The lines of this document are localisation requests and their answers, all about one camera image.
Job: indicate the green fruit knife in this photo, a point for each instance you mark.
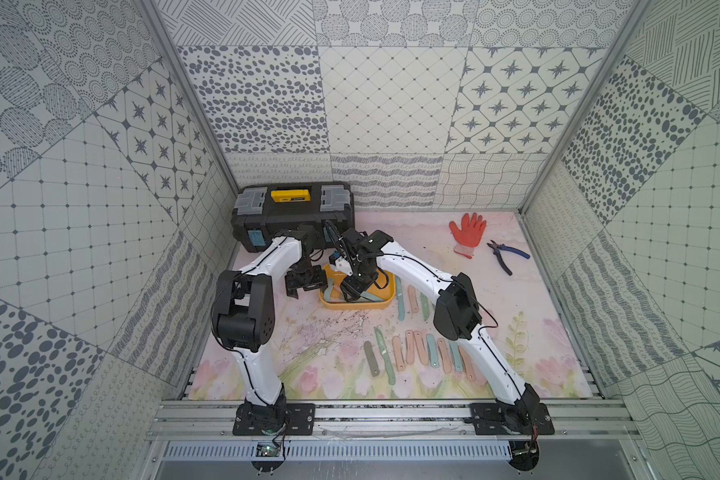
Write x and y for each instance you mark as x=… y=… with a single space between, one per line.
x=425 y=307

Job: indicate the black plastic toolbox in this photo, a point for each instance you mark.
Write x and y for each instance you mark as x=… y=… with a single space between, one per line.
x=262 y=211

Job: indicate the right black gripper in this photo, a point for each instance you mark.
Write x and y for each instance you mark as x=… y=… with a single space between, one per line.
x=353 y=289

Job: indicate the light teal knife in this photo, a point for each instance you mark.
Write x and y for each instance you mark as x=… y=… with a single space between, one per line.
x=433 y=351

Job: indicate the red work glove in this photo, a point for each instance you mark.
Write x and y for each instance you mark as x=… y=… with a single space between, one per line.
x=468 y=233

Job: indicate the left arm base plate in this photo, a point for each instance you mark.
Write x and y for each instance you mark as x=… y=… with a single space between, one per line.
x=295 y=419

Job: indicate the long green knife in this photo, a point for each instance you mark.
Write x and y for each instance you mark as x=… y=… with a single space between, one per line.
x=388 y=365

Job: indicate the yellow plastic storage box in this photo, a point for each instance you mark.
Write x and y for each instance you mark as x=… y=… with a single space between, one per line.
x=332 y=297

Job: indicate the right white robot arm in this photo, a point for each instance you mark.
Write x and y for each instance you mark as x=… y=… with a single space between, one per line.
x=457 y=317

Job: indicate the beige pink knife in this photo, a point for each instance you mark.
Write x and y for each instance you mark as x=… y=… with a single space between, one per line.
x=399 y=359

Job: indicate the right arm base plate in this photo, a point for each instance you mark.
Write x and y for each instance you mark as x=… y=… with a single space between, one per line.
x=496 y=418

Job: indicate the pale pink knife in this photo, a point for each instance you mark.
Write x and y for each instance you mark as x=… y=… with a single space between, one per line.
x=410 y=352

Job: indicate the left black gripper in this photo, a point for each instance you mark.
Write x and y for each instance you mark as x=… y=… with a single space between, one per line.
x=305 y=279

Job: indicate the grey green knife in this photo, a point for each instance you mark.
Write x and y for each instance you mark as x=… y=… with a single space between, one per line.
x=371 y=359

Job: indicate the floral pink table mat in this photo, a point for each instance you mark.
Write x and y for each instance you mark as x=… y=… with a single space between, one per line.
x=318 y=353

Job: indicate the aluminium frame rail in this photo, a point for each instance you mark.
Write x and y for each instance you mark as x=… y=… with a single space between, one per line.
x=578 y=419

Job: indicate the long teal knife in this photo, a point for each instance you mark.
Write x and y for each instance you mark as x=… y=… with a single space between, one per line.
x=400 y=298

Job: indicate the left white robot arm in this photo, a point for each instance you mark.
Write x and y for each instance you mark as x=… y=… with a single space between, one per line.
x=243 y=319

